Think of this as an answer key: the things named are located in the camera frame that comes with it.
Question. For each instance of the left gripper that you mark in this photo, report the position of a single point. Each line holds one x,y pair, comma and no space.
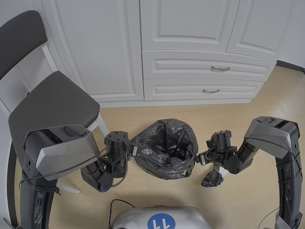
134,151

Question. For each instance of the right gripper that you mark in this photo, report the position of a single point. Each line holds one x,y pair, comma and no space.
203,159

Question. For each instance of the black plastic bag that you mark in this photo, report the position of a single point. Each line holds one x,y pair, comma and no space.
152,147

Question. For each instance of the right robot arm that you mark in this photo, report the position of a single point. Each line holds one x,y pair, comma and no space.
269,137

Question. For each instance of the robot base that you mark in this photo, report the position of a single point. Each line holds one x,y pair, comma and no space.
133,218

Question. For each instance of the crumpled black plastic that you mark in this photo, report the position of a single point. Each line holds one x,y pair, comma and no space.
212,179

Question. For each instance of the white chair grey cushions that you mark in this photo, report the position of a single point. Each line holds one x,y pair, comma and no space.
54,99

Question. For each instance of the white wardrobe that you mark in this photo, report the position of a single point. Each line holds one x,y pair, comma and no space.
185,13

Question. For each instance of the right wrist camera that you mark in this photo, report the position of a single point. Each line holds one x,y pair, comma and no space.
210,144

